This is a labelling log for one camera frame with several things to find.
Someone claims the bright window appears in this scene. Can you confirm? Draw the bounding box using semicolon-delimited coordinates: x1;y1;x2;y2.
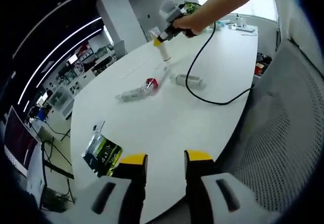
226;0;278;22

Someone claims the computer monitor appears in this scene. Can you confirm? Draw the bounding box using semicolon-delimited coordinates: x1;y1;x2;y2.
4;106;40;178

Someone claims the white glass-front cabinet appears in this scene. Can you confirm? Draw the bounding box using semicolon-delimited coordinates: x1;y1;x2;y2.
48;86;75;120

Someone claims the square white skincare bottle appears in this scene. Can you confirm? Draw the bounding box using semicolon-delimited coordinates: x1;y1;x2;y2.
169;73;205;88

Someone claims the person's right hand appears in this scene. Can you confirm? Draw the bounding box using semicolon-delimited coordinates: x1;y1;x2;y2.
174;10;212;39

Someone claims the white square pillar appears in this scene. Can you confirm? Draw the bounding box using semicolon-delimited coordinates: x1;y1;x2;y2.
97;0;149;58

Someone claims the flat white device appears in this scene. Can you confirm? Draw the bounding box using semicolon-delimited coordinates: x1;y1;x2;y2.
240;26;259;36

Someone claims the person's white shirt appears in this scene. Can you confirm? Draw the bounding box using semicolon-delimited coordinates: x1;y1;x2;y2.
263;0;308;48

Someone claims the grey chair back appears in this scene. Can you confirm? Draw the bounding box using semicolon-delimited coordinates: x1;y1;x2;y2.
114;39;127;58

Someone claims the white standing desk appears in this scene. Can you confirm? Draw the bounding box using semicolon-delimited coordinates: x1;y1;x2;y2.
25;139;75;204

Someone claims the clear-capped white skincare bottle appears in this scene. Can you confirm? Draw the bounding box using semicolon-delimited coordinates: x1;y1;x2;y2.
115;86;150;104

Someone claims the red-collared white skincare bottle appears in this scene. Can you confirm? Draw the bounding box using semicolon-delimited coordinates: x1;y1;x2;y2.
141;66;170;96

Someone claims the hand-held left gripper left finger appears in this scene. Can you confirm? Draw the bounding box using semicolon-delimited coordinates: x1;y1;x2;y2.
74;152;148;224

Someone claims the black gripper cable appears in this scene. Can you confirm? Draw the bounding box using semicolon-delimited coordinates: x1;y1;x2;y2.
185;19;254;106

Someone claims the long white skincare tube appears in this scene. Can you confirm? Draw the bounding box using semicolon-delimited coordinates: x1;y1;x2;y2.
149;27;173;63

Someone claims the green potted plant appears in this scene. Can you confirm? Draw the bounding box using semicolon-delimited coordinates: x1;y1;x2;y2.
183;3;203;15

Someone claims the green skincare pouch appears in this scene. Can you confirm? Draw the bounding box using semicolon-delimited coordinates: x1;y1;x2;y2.
81;130;124;178

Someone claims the red orange box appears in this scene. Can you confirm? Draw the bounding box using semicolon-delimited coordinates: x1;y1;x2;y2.
254;61;266;76

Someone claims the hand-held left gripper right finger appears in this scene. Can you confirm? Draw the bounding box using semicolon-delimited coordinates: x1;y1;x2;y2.
183;149;269;224

